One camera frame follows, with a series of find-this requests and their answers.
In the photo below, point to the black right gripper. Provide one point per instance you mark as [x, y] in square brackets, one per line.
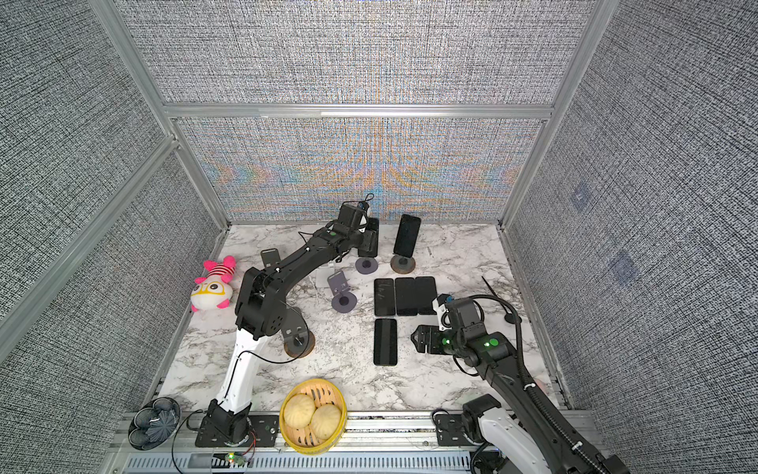
[433, 346]

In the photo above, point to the black phone purple stand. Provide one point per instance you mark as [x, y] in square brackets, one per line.
[406, 300]

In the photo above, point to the black phone front wooden stand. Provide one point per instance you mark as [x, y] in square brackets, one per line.
[426, 294]

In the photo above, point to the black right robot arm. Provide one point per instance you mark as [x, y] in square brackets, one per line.
[520, 422]

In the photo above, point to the grey round phone stand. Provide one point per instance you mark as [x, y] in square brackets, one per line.
[366, 265]

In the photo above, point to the white phone stand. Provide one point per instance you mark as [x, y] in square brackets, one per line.
[322, 276]

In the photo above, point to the back wooden base phone stand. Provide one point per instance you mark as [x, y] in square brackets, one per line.
[403, 265]

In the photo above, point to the wooden base phone stand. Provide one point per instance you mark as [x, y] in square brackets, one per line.
[403, 265]
[298, 340]

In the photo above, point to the purple round phone stand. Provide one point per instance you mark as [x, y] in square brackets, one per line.
[344, 300]

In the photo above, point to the dark far left phone stand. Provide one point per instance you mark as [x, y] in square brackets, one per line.
[271, 259]

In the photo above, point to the front wooden base phone stand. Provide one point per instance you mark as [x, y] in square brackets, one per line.
[298, 340]

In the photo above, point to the black stylus on table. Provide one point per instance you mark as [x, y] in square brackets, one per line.
[511, 314]

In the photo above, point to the right steamed bun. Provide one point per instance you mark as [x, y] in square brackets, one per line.
[325, 421]

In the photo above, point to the steamed bun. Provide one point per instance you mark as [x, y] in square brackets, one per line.
[325, 421]
[298, 411]

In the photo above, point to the yellow bamboo steamer basket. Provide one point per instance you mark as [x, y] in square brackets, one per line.
[323, 392]

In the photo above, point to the left steamed bun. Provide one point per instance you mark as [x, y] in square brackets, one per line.
[298, 411]

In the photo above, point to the pink white plush toy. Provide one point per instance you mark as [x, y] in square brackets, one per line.
[214, 290]

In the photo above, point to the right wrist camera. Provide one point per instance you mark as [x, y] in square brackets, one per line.
[459, 316]

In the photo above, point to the aluminium front rail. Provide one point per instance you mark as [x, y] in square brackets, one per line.
[373, 442]

